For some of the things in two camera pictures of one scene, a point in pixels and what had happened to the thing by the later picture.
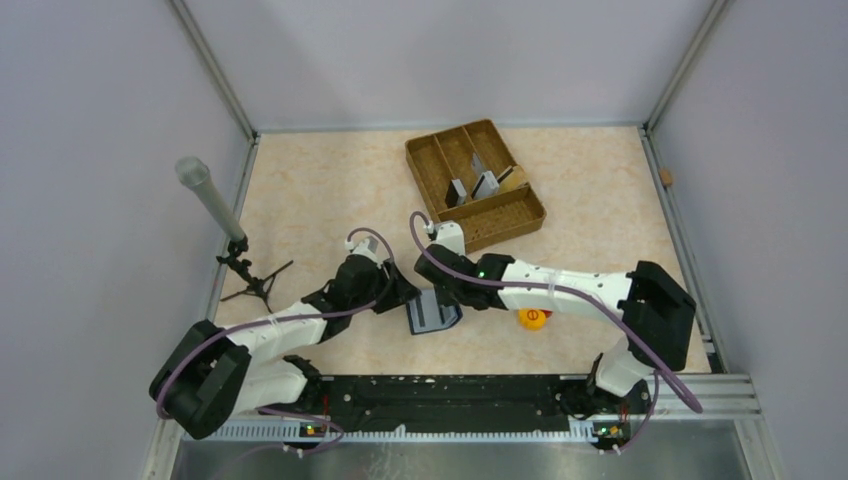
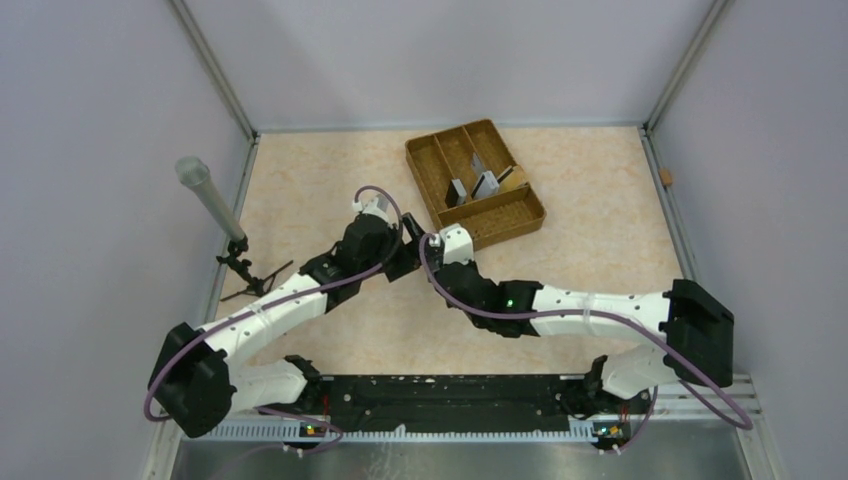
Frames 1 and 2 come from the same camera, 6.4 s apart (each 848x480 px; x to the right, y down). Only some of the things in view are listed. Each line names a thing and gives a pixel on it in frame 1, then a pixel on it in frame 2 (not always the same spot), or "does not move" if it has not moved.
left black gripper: (396, 293) to (410, 253)
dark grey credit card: (456, 193) does not move
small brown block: (665, 176) does not move
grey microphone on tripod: (194, 171) does not move
